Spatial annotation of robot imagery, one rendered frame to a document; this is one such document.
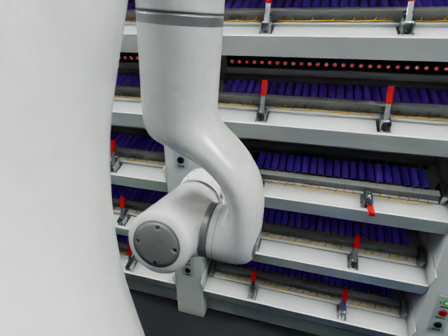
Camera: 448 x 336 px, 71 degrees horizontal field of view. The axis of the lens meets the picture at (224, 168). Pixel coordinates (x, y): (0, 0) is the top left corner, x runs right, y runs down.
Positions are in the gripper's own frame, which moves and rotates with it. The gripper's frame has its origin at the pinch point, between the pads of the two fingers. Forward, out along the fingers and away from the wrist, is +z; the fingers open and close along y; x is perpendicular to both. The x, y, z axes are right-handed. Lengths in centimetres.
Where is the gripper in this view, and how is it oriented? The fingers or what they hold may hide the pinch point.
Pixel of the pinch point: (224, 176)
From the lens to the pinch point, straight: 67.4
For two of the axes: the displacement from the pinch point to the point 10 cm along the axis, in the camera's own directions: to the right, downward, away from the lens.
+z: 2.6, -2.4, 9.4
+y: -9.6, -1.1, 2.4
